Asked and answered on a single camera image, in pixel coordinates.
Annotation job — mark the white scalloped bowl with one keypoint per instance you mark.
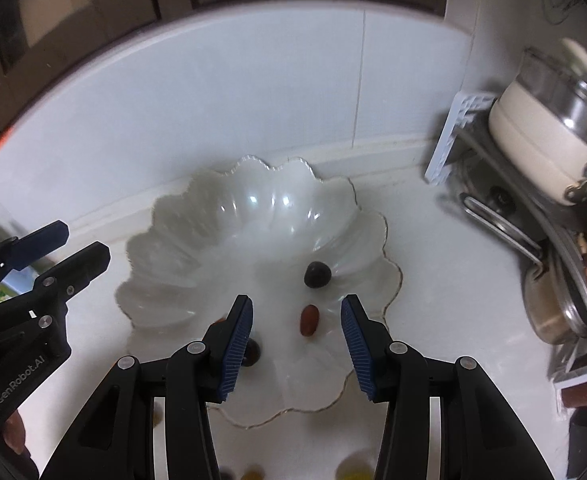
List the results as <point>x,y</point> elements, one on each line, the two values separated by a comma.
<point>253,225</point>

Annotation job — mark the stainless steel pot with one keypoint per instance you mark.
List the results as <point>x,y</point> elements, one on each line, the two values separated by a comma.
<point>548,305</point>

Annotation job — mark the white pot with glass lid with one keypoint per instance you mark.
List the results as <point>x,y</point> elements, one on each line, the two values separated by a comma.
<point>538,140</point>

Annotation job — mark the dark purple plum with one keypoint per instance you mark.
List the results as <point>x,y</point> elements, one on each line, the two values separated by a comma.
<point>252,352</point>
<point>317,275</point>

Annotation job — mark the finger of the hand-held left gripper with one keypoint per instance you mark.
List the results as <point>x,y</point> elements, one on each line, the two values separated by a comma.
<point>43,240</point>
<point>80,265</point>

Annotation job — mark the metal pan lid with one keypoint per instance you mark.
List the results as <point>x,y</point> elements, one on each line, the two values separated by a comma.
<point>498,210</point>

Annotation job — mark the white and grey shelf rack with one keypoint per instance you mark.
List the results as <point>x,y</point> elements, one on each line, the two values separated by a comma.
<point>448,135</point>

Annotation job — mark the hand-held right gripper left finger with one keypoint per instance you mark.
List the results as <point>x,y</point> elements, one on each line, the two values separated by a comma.
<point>236,350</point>

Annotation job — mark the small brown longan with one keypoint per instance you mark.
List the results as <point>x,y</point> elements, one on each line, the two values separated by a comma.
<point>254,473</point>

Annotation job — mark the green apple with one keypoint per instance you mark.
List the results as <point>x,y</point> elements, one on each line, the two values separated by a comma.
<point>356,467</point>

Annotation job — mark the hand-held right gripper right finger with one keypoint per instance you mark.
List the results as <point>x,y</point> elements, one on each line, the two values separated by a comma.
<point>358,355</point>

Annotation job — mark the blueberry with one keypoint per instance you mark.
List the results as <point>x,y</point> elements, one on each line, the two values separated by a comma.
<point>228,475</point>

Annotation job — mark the person's left hand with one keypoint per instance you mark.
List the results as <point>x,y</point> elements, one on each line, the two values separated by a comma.
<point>15,432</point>

